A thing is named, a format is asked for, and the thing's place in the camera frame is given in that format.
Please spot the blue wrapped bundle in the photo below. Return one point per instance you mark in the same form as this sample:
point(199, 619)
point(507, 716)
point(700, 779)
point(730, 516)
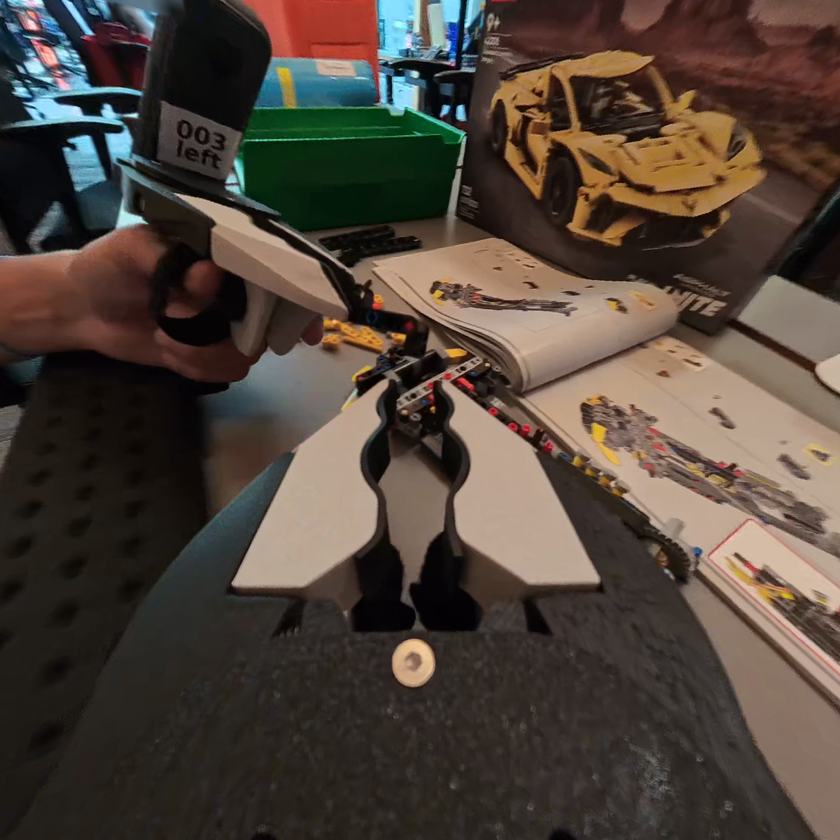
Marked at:
point(328, 82)

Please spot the lego car chassis model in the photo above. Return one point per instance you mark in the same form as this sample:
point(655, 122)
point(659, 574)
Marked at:
point(459, 387)

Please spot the person's left hand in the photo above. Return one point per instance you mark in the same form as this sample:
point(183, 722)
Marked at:
point(118, 295)

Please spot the black perforated lego plate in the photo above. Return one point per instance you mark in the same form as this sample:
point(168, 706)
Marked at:
point(387, 249)

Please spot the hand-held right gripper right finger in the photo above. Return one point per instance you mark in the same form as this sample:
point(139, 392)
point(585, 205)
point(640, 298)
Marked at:
point(525, 525)

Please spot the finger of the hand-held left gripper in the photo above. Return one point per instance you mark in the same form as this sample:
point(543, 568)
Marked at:
point(308, 246)
point(275, 269)

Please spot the white metal stand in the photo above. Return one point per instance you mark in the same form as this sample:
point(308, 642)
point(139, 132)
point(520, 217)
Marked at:
point(830, 374)

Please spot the orange plastic carrier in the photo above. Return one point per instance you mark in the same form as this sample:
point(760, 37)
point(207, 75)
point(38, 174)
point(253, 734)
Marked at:
point(321, 29)

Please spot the black lego set box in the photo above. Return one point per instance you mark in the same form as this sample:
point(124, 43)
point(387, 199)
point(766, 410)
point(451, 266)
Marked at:
point(656, 229)

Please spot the green plastic bin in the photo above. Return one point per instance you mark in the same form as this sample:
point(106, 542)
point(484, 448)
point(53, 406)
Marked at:
point(348, 170)

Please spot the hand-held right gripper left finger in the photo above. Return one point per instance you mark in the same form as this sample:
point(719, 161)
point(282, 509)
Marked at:
point(302, 525)

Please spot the lego instruction booklet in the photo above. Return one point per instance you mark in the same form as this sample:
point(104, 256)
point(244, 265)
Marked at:
point(590, 341)

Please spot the pile of yellow lego pieces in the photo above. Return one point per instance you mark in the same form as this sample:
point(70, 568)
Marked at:
point(361, 334)

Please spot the black perforated chair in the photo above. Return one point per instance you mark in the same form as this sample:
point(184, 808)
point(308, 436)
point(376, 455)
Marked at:
point(98, 525)

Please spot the black office chair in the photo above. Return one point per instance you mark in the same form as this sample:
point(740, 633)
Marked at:
point(52, 164)

